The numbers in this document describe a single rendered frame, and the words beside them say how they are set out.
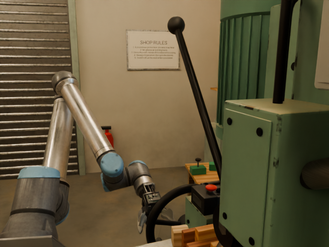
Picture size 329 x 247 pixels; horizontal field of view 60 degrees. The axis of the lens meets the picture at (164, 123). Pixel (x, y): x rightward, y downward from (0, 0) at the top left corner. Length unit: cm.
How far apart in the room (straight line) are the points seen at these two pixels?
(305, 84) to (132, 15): 322
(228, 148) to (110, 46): 318
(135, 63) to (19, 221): 263
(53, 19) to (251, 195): 331
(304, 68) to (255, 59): 16
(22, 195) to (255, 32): 93
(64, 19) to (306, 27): 323
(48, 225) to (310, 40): 98
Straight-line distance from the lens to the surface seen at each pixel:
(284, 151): 27
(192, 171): 213
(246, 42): 50
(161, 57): 349
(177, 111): 360
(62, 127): 147
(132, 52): 344
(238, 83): 50
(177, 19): 58
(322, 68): 25
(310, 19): 35
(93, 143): 125
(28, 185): 114
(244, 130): 29
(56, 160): 138
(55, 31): 346
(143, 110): 352
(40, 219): 110
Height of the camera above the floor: 134
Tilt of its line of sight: 12 degrees down
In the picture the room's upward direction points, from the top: straight up
